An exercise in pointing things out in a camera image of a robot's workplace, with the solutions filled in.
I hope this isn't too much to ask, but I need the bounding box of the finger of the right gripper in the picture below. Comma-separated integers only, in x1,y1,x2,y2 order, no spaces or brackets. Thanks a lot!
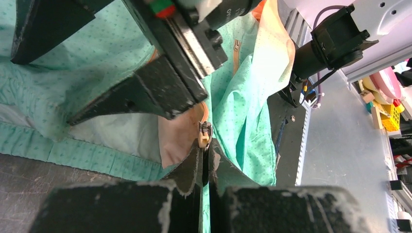
11,0,112,65
67,55,208,126

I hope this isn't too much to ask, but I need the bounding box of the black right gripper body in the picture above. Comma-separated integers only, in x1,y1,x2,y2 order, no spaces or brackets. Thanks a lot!
124,0,258,111

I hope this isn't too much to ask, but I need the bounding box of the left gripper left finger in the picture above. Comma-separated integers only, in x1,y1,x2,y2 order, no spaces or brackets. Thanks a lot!
30,142,204,233

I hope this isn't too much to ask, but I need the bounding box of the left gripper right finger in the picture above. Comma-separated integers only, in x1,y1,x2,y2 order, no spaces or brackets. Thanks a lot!
207,139,370,233

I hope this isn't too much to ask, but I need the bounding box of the jacket zipper slider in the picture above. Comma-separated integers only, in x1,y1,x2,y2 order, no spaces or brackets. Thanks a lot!
198,121,213,150

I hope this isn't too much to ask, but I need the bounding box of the green and orange jacket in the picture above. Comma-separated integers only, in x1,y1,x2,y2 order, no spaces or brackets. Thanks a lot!
0,0,296,233

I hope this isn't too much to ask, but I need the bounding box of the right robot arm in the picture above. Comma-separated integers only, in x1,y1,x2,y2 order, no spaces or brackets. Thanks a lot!
11,0,412,126

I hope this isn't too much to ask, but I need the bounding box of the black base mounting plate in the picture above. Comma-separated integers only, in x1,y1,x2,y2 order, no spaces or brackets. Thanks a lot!
267,94,306,187

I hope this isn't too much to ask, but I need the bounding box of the colourful toy pile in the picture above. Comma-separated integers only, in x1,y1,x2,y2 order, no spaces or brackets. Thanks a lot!
358,58,412,134

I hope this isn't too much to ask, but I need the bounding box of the grey slotted cable duct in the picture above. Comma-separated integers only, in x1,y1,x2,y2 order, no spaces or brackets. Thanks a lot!
294,101,311,186

